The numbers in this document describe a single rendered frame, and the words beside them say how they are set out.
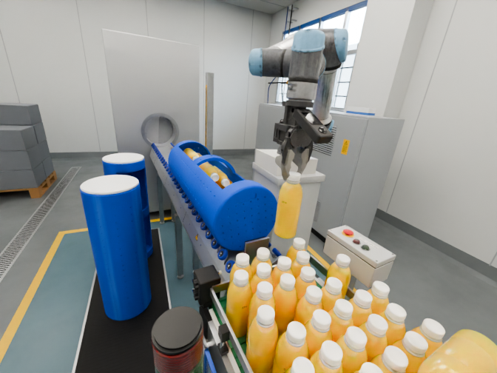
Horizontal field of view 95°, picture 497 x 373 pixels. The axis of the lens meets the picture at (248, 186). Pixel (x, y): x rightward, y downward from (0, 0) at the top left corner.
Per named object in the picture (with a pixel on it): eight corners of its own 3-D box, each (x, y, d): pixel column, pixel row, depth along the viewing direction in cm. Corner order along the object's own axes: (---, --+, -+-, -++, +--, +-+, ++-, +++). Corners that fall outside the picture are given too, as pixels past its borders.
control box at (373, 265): (340, 246, 94) (346, 223, 90) (387, 279, 77) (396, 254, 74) (322, 251, 89) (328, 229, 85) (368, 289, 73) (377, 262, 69)
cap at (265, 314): (257, 325, 49) (258, 319, 49) (256, 308, 53) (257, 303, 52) (275, 325, 49) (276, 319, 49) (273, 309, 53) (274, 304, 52)
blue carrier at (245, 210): (211, 174, 171) (205, 136, 159) (279, 237, 101) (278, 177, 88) (172, 183, 160) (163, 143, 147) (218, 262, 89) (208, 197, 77)
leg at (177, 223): (183, 273, 208) (180, 212, 185) (184, 277, 203) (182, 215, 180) (176, 275, 205) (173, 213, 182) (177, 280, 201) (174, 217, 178)
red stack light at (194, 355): (195, 322, 35) (195, 303, 34) (209, 363, 30) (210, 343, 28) (150, 340, 32) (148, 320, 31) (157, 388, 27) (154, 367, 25)
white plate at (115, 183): (145, 186, 125) (145, 189, 125) (131, 172, 144) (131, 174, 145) (83, 197, 108) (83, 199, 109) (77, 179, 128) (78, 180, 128)
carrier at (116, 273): (157, 306, 157) (144, 280, 177) (146, 189, 125) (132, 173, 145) (109, 329, 140) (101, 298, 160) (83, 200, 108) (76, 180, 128)
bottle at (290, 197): (280, 225, 77) (288, 172, 70) (299, 233, 73) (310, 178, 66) (268, 233, 72) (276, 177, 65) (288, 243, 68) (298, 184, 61)
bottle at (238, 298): (221, 322, 69) (223, 273, 62) (242, 314, 72) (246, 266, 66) (230, 343, 63) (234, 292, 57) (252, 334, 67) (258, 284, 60)
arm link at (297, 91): (324, 84, 57) (298, 81, 53) (320, 103, 59) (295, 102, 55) (304, 83, 63) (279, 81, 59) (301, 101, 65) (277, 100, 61)
